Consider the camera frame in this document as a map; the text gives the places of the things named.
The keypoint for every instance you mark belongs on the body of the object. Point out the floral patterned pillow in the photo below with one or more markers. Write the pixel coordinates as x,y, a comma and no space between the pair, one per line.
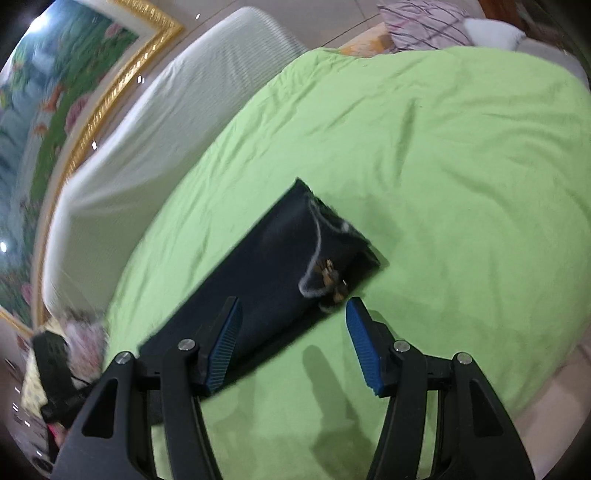
427,23

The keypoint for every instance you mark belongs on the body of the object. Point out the black electronic device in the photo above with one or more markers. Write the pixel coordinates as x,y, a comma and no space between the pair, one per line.
55,369

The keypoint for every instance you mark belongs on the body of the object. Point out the white pillow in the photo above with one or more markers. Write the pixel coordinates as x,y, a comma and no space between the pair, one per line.
496,31

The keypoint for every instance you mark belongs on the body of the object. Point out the dark navy pants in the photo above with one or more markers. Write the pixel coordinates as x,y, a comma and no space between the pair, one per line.
272,267

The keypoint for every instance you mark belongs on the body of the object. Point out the gold-framed floral wall painting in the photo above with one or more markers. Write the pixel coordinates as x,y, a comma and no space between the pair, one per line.
51,106

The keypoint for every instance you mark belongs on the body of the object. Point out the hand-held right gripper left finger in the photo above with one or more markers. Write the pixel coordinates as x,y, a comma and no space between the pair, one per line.
225,344

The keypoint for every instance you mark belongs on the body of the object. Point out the white upholstered headboard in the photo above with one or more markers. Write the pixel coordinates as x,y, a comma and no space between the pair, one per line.
147,134

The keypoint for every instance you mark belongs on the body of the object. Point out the light green bed blanket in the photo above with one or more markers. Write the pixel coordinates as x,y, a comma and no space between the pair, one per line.
369,194

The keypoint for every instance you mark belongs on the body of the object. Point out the pink floral cloth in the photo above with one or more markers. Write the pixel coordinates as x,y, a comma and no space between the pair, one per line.
85,339

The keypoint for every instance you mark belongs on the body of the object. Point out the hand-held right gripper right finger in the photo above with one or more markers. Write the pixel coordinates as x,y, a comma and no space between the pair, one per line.
362,344

